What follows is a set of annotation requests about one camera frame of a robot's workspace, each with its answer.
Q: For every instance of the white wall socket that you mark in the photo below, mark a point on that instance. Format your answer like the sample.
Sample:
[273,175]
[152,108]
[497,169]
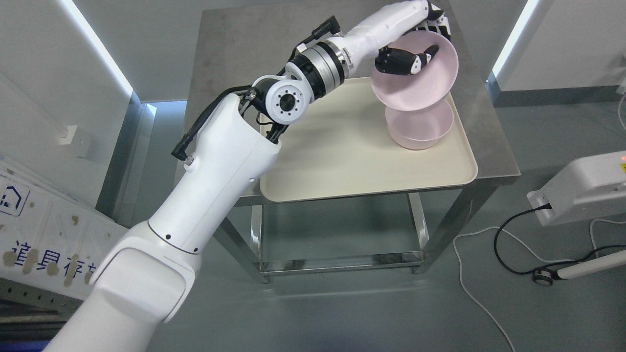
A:
[77,142]

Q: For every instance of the white device box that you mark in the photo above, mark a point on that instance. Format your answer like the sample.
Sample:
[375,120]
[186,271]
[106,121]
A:
[586,188]

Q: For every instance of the stainless steel table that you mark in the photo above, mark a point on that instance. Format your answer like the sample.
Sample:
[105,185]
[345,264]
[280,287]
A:
[237,44]

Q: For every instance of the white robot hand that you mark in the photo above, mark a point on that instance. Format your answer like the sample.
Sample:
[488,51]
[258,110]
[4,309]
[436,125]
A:
[370,37]

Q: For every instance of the white handle with wheel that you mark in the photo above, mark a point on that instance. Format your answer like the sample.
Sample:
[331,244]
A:
[546,277]

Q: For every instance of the pink bowl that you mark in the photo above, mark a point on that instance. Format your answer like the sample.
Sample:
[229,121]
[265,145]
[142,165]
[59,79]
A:
[428,86]
[419,129]

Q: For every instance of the white sign board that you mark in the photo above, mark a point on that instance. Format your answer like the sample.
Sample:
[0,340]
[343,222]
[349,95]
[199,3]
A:
[49,239]

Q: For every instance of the cream plastic tray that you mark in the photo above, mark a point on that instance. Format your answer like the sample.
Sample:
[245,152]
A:
[341,148]

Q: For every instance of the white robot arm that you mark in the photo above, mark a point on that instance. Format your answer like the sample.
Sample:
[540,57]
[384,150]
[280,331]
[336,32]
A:
[147,275]

